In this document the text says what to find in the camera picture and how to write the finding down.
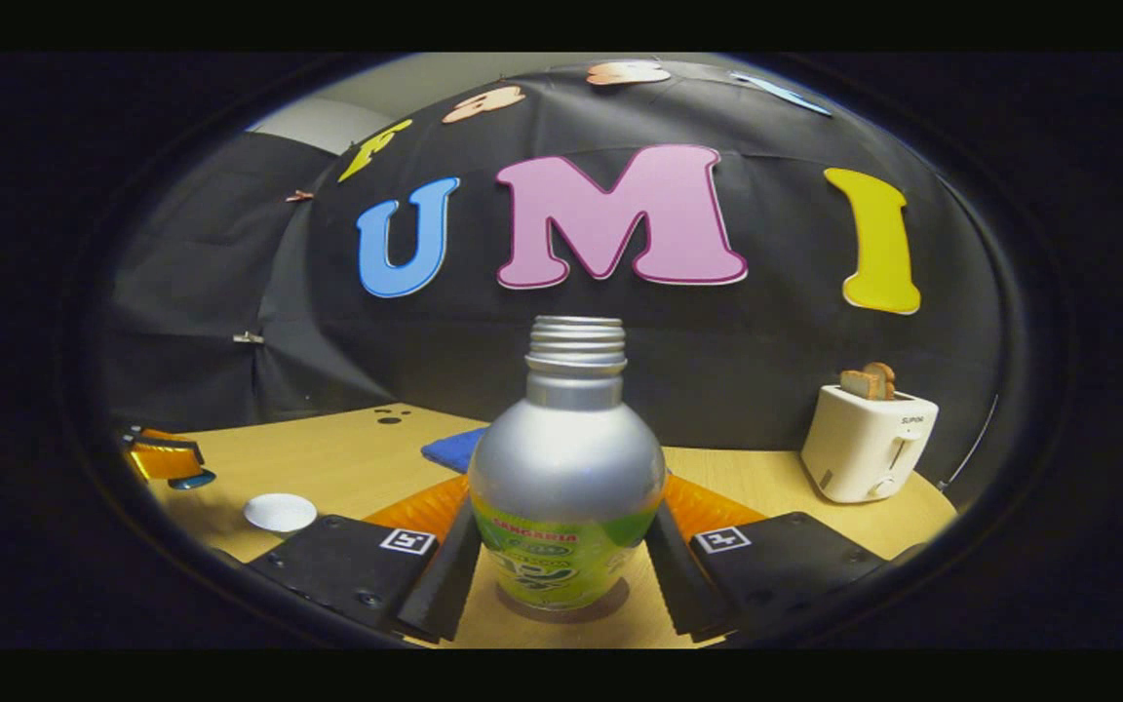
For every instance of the silver green water bottle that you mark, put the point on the silver green water bottle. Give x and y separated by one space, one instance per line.
566 458

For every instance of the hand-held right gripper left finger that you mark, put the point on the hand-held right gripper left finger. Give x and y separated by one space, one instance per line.
440 575

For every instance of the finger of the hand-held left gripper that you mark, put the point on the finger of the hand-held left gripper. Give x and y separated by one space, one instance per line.
147 433
167 458

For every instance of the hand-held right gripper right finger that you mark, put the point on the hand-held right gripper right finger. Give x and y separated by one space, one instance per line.
678 575

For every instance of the white cloth clip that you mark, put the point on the white cloth clip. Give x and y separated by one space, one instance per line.
248 338

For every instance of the blue folded towel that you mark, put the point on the blue folded towel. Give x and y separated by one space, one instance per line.
454 450

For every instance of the black backdrop cloth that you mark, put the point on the black backdrop cloth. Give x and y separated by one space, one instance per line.
717 351

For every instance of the white toaster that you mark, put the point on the white toaster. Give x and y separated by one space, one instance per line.
864 448

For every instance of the toast slice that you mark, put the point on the toast slice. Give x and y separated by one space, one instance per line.
885 378
858 386

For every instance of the white teal teacup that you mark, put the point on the white teal teacup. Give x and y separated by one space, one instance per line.
279 512

